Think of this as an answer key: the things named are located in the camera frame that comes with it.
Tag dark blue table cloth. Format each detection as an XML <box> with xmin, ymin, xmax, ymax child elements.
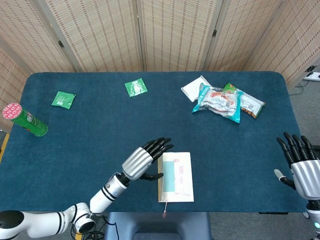
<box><xmin>0</xmin><ymin>71</ymin><xmax>320</xmax><ymax>213</ymax></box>

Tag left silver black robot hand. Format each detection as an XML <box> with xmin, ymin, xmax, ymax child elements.
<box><xmin>121</xmin><ymin>136</ymin><xmax>175</xmax><ymax>182</ymax></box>

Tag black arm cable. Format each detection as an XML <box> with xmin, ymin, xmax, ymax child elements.
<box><xmin>99</xmin><ymin>214</ymin><xmax>119</xmax><ymax>238</ymax></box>

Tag green sachet white figure print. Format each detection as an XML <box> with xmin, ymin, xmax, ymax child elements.
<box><xmin>124</xmin><ymin>77</ymin><xmax>149</xmax><ymax>98</ymax></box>

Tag green sachet white label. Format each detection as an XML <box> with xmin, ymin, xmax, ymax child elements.
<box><xmin>51</xmin><ymin>90</ymin><xmax>76</xmax><ymax>110</ymax></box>

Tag green chips can pink lid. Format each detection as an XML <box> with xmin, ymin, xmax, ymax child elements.
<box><xmin>2</xmin><ymin>102</ymin><xmax>49</xmax><ymax>137</ymax></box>

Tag black floor cables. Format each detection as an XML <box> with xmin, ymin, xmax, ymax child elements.
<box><xmin>70</xmin><ymin>224</ymin><xmax>106</xmax><ymax>240</ymax></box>

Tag white flat box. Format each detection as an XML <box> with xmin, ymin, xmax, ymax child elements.
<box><xmin>180</xmin><ymin>75</ymin><xmax>210</xmax><ymax>103</ymax></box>

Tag woven folding screen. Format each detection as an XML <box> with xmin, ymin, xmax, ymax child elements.
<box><xmin>0</xmin><ymin>0</ymin><xmax>320</xmax><ymax>133</ymax></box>

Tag green snack packet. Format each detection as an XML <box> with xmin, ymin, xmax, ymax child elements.
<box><xmin>222</xmin><ymin>82</ymin><xmax>238</xmax><ymax>95</ymax></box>

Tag teal snack bag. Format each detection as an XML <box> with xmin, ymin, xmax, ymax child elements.
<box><xmin>191</xmin><ymin>82</ymin><xmax>245</xmax><ymax>124</ymax></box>

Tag white power strip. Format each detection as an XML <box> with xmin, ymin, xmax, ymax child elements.
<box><xmin>302</xmin><ymin>71</ymin><xmax>320</xmax><ymax>81</ymax></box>

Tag blue white bookmark pink tassel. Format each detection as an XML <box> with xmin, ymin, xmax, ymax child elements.
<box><xmin>161</xmin><ymin>152</ymin><xmax>176</xmax><ymax>219</ymax></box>

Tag orange and white notebook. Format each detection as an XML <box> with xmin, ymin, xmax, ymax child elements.
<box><xmin>157</xmin><ymin>151</ymin><xmax>195</xmax><ymax>203</ymax></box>

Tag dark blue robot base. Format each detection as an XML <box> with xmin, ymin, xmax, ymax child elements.
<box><xmin>103</xmin><ymin>211</ymin><xmax>212</xmax><ymax>240</ymax></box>

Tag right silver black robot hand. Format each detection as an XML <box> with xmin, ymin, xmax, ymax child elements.
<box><xmin>273</xmin><ymin>131</ymin><xmax>320</xmax><ymax>201</ymax></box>

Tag silver snack bag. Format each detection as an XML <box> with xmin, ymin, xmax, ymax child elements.
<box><xmin>238</xmin><ymin>91</ymin><xmax>266</xmax><ymax>119</ymax></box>

